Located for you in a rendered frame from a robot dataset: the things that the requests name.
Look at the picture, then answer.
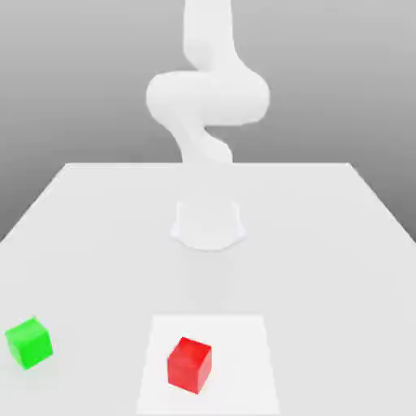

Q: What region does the small green cube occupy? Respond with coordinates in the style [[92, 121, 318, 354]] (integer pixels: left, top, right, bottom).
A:
[[3, 316, 54, 371]]

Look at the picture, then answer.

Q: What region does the small red cube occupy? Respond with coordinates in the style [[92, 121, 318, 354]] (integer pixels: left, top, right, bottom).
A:
[[167, 336, 213, 395]]

